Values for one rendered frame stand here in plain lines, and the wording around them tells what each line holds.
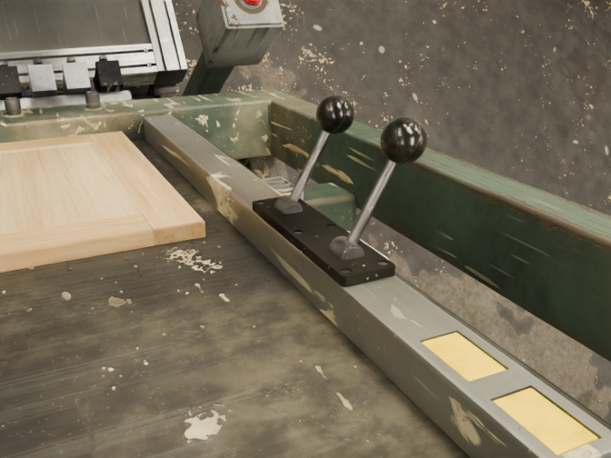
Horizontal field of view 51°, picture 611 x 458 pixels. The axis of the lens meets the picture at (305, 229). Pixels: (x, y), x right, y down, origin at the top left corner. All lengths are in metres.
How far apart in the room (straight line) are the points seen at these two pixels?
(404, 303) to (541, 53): 2.60
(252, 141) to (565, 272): 0.73
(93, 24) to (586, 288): 1.65
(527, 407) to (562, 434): 0.03
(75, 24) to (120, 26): 0.13
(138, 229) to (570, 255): 0.43
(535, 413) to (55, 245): 0.48
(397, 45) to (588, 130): 0.96
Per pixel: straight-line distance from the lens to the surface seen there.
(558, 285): 0.66
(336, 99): 0.62
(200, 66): 1.54
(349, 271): 0.51
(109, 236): 0.68
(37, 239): 0.70
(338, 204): 0.94
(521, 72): 2.91
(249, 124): 1.22
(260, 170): 1.30
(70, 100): 1.34
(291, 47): 2.39
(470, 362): 0.42
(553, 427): 0.38
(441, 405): 0.42
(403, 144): 0.51
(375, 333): 0.47
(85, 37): 2.00
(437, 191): 0.78
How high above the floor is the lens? 1.97
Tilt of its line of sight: 65 degrees down
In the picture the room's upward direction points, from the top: 60 degrees clockwise
